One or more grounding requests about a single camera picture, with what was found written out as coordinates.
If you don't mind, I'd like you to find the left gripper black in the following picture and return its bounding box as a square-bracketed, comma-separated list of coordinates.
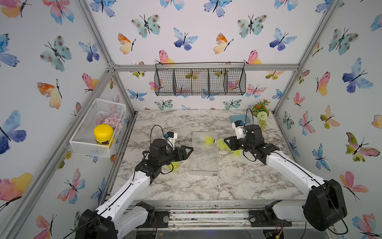
[158, 146, 193, 167]

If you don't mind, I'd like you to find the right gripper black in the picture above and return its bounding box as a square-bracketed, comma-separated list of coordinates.
[223, 135, 255, 154]

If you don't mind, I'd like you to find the yellow shuttlecock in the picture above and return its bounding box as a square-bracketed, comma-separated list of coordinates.
[233, 150, 243, 156]
[169, 162, 180, 171]
[217, 139, 231, 151]
[205, 135, 215, 145]

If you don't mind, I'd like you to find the translucent plastic storage box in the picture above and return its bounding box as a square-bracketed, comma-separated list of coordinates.
[189, 131, 219, 176]

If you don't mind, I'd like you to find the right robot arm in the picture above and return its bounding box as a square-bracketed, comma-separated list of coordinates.
[223, 120, 347, 231]

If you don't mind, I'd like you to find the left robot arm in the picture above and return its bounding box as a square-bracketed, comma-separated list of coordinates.
[73, 138, 194, 239]

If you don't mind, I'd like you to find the light blue dustpan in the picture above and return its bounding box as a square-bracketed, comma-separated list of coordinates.
[230, 114, 251, 124]

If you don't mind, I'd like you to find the white potted artificial plant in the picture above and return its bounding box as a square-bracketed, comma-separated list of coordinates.
[251, 100, 270, 130]

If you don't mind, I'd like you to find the pink flower ball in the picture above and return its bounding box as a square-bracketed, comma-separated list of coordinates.
[100, 113, 123, 130]

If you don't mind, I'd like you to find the yellow lidded jar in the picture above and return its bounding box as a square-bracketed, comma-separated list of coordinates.
[94, 124, 114, 147]

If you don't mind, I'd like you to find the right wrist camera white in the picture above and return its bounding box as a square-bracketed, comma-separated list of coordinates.
[232, 120, 245, 139]

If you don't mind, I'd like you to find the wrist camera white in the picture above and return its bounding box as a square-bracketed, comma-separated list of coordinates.
[165, 131, 178, 148]
[232, 120, 245, 139]

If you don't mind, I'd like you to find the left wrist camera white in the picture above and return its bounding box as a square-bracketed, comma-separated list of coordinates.
[165, 131, 178, 148]

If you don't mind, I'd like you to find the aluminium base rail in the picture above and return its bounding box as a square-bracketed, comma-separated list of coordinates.
[119, 203, 335, 232]

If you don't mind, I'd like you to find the black wire wall basket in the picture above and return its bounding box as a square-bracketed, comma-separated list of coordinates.
[152, 62, 246, 97]

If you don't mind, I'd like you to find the white mesh wall basket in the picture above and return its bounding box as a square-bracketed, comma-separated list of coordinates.
[70, 99, 126, 157]

